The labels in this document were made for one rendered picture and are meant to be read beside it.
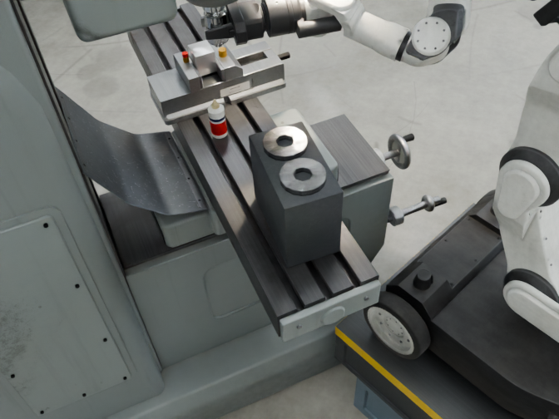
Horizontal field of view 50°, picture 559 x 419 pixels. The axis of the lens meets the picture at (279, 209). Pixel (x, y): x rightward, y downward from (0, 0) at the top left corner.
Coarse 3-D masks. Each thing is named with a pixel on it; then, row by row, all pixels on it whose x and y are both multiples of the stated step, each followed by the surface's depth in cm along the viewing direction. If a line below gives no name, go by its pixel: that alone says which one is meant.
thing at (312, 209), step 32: (288, 128) 123; (256, 160) 123; (288, 160) 119; (320, 160) 118; (256, 192) 134; (288, 192) 113; (320, 192) 113; (288, 224) 114; (320, 224) 117; (288, 256) 121; (320, 256) 125
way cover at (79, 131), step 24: (72, 120) 138; (96, 120) 153; (96, 144) 141; (120, 144) 152; (144, 144) 159; (168, 144) 161; (96, 168) 131; (120, 168) 143; (144, 168) 151; (168, 168) 154; (120, 192) 134; (144, 192) 142; (168, 192) 148
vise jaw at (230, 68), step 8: (216, 48) 158; (216, 56) 156; (232, 56) 158; (216, 64) 154; (224, 64) 154; (232, 64) 153; (224, 72) 153; (232, 72) 154; (240, 72) 155; (224, 80) 155
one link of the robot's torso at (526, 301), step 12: (504, 288) 148; (516, 288) 145; (528, 288) 142; (516, 300) 146; (528, 300) 142; (540, 300) 141; (552, 300) 139; (516, 312) 150; (528, 312) 145; (540, 312) 142; (552, 312) 139; (540, 324) 144; (552, 324) 141; (552, 336) 143
